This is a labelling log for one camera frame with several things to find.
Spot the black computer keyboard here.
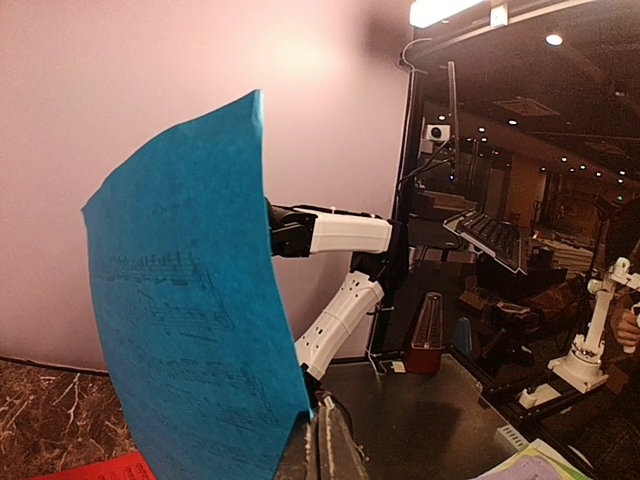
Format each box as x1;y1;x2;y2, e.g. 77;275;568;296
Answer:
443;210;527;275

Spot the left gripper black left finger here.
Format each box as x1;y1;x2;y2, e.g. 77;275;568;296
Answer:
274;414;320;480

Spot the blue sheet music page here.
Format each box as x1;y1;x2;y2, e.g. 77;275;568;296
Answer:
83;90;310;479

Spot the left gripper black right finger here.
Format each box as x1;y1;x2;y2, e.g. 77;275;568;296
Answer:
319;407;369;480

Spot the right black frame post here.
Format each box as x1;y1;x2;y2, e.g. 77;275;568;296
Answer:
366;37;432;370

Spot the dark red metronome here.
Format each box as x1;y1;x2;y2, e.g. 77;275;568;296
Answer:
402;292;443;374

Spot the small white desktop robot arm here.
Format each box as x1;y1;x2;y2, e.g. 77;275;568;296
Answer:
546;257;639;394

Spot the person's hand in background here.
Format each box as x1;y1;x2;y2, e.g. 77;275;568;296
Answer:
612;308;639;354

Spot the white webcam on pole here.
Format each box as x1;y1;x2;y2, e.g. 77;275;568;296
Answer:
425;124;452;143

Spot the red sheet music page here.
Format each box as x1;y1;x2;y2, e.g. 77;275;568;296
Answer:
33;452;155;480

